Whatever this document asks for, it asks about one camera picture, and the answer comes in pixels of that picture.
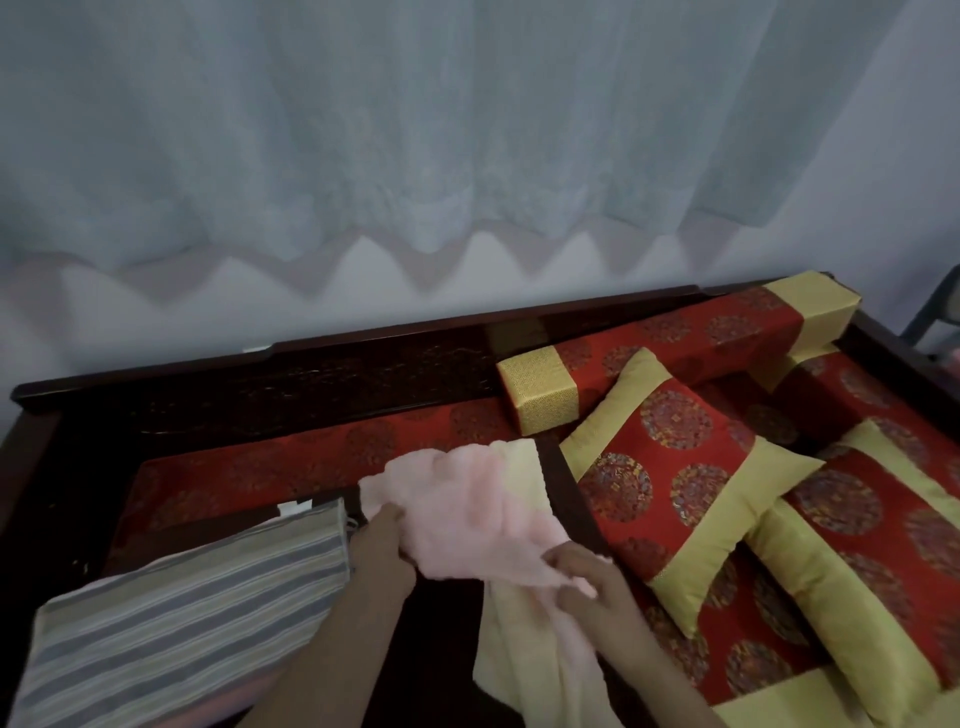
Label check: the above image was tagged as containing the cream towel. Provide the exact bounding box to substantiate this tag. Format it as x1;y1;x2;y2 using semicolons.
472;438;601;728

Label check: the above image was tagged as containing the dark wooden low table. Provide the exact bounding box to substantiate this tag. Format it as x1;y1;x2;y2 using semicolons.
97;442;646;728

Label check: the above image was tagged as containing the person's left hand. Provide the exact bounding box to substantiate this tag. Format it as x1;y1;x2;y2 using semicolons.
348;500;419;603

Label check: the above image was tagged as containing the red square pillow yellow border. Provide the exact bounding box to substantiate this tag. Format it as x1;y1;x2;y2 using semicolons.
746;419;960;728
558;346;826;639

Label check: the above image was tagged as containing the light pink scalloped towel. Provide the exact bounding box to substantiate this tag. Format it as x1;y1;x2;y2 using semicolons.
358;442;624;728

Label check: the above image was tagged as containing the red patterned seat cushion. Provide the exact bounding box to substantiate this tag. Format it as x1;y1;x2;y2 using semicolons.
104;397;526;579
644;554;960;728

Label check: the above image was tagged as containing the grey striped towel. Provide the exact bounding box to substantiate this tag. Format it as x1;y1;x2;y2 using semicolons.
7;497;355;728

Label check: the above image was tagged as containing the salmon towel with white trim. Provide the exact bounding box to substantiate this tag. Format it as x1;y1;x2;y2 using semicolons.
161;663;275;728

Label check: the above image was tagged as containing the red bolster with yellow ends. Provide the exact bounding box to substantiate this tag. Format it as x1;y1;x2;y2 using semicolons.
749;344;960;481
496;271;862;436

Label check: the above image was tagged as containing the person's right hand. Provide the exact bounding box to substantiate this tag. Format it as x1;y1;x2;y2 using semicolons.
541;541;663;678

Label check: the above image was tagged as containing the white sheer curtain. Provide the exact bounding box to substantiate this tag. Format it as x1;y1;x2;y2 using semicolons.
0;0;909;301

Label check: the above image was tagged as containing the dark carved wooden sofa frame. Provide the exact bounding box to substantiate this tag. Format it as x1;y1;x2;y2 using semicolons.
0;271;960;728

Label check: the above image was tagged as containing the person's left forearm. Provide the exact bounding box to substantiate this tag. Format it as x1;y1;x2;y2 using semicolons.
239;584;414;728

